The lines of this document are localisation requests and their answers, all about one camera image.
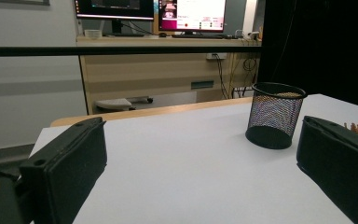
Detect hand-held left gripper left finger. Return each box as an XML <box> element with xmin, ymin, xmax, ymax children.
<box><xmin>19</xmin><ymin>116</ymin><xmax>108</xmax><ymax>224</ymax></box>

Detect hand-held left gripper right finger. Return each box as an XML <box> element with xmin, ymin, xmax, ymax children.
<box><xmin>296</xmin><ymin>115</ymin><xmax>358</xmax><ymax>224</ymax></box>

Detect black mesh pen holder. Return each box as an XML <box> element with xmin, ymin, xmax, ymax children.
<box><xmin>244</xmin><ymin>81</ymin><xmax>308</xmax><ymax>150</ymax></box>

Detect grey office chair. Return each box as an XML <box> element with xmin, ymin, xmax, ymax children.
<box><xmin>93</xmin><ymin>96</ymin><xmax>154</xmax><ymax>113</ymax></box>

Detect light wooden desk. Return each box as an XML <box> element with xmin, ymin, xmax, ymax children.
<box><xmin>76</xmin><ymin>35</ymin><xmax>262</xmax><ymax>115</ymax></box>

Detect black curtain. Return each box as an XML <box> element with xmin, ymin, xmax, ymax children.
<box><xmin>257</xmin><ymin>0</ymin><xmax>358</xmax><ymax>111</ymax></box>

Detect white tape roll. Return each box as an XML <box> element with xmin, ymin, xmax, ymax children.
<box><xmin>83</xmin><ymin>29</ymin><xmax>103</xmax><ymax>39</ymax></box>

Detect white power socket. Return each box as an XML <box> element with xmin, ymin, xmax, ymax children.
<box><xmin>206</xmin><ymin>52</ymin><xmax>227</xmax><ymax>61</ymax></box>

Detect dark screen computer monitor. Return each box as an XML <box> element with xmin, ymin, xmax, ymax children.
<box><xmin>73</xmin><ymin>0</ymin><xmax>155</xmax><ymax>35</ymax></box>

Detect black keyboard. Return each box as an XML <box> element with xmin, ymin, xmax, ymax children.
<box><xmin>171</xmin><ymin>33</ymin><xmax>233</xmax><ymax>40</ymax></box>

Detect bright screen computer monitor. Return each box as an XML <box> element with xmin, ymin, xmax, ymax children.
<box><xmin>158</xmin><ymin>0</ymin><xmax>227</xmax><ymax>35</ymax></box>

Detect black horizontal frame bar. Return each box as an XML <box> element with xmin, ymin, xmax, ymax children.
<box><xmin>0</xmin><ymin>46</ymin><xmax>262</xmax><ymax>58</ymax></box>

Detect black hanging desk cables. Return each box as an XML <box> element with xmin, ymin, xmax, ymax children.
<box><xmin>213</xmin><ymin>54</ymin><xmax>231</xmax><ymax>100</ymax></box>

